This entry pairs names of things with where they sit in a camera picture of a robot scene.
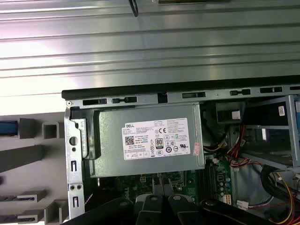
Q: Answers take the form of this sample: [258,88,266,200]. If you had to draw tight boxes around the green motherboard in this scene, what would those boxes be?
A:
[92,152,237,207]

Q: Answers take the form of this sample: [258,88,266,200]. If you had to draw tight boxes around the coloured power wire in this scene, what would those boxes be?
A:
[259,164,300,225]

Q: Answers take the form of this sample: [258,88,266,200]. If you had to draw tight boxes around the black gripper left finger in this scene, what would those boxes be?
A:
[61,177,165,225]

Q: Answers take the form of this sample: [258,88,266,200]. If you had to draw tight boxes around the black PC case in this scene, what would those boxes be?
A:
[61,81,300,225]

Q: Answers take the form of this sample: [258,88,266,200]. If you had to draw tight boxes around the grey parts rack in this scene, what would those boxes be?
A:
[0,114,71,225]

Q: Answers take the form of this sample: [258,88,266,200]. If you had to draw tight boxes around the black RAM slot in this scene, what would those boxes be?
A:
[199,163,209,200]
[209,161,218,200]

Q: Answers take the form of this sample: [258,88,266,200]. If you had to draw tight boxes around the metal drive cage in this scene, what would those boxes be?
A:
[241,95,300,172]

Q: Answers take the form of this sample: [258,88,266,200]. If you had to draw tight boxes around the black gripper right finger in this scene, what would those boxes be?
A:
[164,177,274,225]

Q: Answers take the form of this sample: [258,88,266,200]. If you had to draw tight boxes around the loose arm cable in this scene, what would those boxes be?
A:
[128,0,139,17]

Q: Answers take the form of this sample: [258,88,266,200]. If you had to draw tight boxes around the coloured wire bundle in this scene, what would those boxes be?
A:
[202,124,247,169]

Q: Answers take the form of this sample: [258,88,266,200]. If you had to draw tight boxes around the hard disk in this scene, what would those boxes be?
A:
[0,120,19,137]

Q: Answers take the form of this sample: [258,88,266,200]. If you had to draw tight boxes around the grey power supply unit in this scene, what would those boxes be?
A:
[90,103,206,179]

